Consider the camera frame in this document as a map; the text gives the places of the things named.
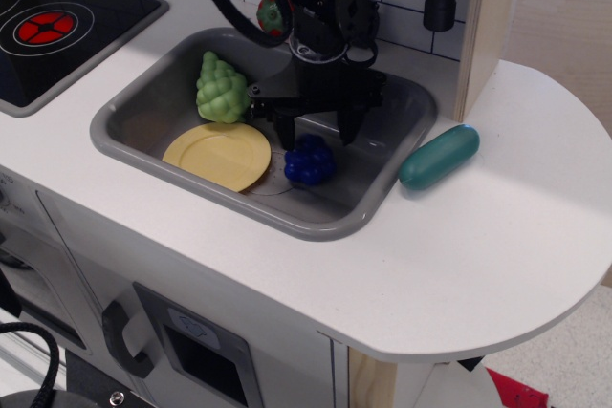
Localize teal toy cucumber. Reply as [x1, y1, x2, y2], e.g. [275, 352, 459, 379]
[398, 124, 480, 191]

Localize red object on floor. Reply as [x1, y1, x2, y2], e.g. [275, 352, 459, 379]
[487, 368, 549, 408]

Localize black oven door handle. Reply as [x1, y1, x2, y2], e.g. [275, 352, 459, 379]
[101, 301, 154, 379]

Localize black toy stovetop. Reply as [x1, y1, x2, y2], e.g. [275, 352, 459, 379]
[1, 0, 168, 118]

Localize black braided cable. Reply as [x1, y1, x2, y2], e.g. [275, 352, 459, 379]
[0, 321, 61, 408]

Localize green toy grapes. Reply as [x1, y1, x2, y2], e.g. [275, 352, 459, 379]
[196, 51, 251, 124]

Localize blue toy blueberries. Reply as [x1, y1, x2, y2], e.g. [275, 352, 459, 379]
[284, 134, 337, 186]

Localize yellow toy plate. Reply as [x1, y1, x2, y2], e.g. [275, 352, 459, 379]
[163, 122, 272, 192]

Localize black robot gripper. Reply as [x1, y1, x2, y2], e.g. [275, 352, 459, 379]
[248, 57, 386, 150]

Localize wooden side panel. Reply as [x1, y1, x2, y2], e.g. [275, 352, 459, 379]
[453, 0, 515, 122]

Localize red toy strawberry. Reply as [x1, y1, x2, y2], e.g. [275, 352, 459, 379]
[256, 0, 293, 38]

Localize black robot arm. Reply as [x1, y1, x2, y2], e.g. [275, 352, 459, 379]
[212, 0, 386, 151]

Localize grey plastic sink basin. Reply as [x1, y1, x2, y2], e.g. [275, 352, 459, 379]
[90, 28, 437, 241]

